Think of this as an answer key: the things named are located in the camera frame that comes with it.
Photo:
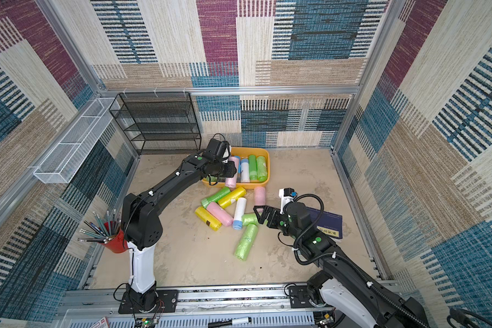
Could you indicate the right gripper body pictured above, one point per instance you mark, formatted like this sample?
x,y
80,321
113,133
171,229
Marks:
x,y
273,217

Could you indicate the black mesh shelf rack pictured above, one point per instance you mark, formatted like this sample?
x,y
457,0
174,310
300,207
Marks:
x,y
157,122

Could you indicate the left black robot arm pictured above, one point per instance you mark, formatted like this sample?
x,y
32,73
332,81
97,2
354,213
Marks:
x,y
142,228

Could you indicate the black marker pen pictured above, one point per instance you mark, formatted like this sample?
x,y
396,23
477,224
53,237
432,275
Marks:
x,y
230,322

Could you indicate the white roll blue end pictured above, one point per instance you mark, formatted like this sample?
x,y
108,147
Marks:
x,y
241,204

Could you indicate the white wire wall basket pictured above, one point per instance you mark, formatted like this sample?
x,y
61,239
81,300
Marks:
x,y
65,159

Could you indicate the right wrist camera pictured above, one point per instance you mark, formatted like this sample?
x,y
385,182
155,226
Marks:
x,y
286,195

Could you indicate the small yellow roll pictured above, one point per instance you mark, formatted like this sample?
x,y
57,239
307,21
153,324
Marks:
x,y
205,216

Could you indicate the yellow roll near box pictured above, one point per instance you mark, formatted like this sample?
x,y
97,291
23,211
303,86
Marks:
x,y
232,197

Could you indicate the thin dark green roll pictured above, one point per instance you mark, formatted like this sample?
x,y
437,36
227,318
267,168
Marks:
x,y
253,171

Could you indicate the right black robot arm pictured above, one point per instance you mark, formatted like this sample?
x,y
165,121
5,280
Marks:
x,y
340,283

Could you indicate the pink roll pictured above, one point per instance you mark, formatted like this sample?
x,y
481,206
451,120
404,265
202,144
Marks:
x,y
231,182
220,214
260,198

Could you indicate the light green roll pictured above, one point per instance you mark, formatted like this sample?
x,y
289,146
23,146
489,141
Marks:
x,y
262,169
246,242
249,219

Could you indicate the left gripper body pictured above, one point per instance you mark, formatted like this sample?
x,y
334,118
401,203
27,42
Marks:
x,y
228,170

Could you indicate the red pencil cup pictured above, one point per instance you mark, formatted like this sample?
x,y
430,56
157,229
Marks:
x,y
106,231

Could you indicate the green roll near box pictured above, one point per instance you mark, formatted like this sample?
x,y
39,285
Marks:
x,y
215,197

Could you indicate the yellow plastic storage box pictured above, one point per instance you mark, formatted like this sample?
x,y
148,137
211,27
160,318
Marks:
x,y
244,153

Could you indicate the dark blue notebook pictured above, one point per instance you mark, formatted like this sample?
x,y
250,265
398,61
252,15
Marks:
x,y
331,224

